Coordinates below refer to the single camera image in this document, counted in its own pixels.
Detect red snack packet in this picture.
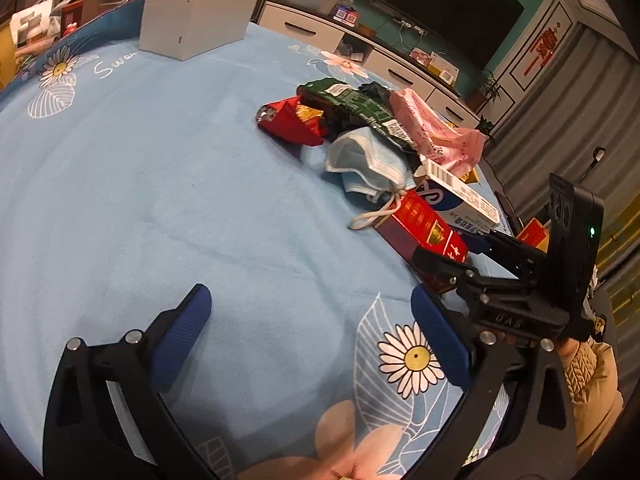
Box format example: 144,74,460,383
256,95,331,147

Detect white power strip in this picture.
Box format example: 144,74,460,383
395,17,431,36

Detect large black television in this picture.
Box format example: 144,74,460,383
287,0,546,73

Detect tall potted plant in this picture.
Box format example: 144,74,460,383
470,70,503,113

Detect blue face mask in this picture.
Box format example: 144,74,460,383
325,127,416,231

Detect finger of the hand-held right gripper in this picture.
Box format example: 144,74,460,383
467,230,548,281
412,246,501,291

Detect white and yellow box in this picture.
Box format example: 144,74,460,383
430,52,458,86

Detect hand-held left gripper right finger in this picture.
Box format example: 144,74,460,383
400,285,578,480

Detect upright vacuum cleaner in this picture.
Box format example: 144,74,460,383
580,146,607,181

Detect yellow patterned curtain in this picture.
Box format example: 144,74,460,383
595,200,640,321

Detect grey curtain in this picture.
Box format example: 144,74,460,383
485,22,640,241

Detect red cigarette box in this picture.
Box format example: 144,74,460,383
374,189,471,293

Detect person's right forearm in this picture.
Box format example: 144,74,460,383
557,337,626,456

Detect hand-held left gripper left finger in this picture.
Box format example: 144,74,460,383
42,284,221,480

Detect white cardboard box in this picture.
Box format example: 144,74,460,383
139,0,265,62

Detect white and blue carton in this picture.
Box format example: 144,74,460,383
412,157,501,236

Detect pink plastic bag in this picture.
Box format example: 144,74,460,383
389,88,488,173

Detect red wall ornament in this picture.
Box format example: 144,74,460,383
535,22,563,61

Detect pile of assorted boxes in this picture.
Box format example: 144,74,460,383
0,0,151,86

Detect white television cabinet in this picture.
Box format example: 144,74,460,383
257,0,481,128

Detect green snack packet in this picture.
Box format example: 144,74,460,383
297,78,426,171

